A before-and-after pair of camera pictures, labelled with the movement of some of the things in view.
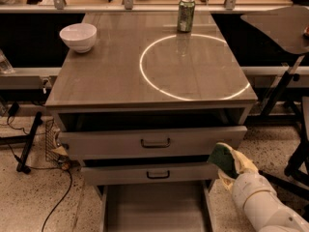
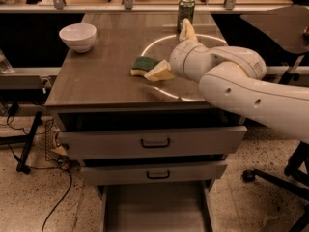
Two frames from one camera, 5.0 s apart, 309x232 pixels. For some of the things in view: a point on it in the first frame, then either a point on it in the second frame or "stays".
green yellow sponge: x=222 y=157 to x=142 y=64
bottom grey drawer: x=156 y=207 stays
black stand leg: x=28 y=140 stays
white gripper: x=252 y=188 to x=177 y=59
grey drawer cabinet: x=141 y=104 stays
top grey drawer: x=150 y=143 stays
